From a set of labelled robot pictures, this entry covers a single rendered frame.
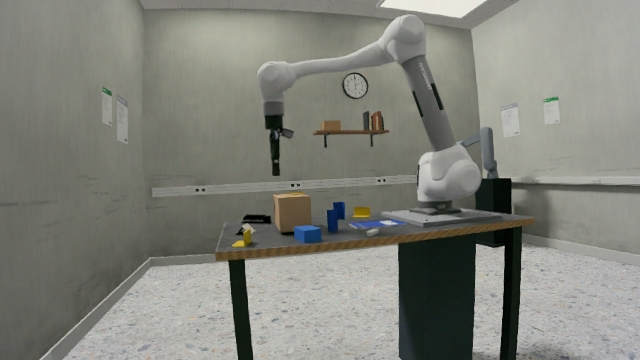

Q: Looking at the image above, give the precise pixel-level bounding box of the brown cardboard box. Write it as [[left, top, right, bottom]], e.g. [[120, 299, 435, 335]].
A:
[[274, 194, 312, 232]]

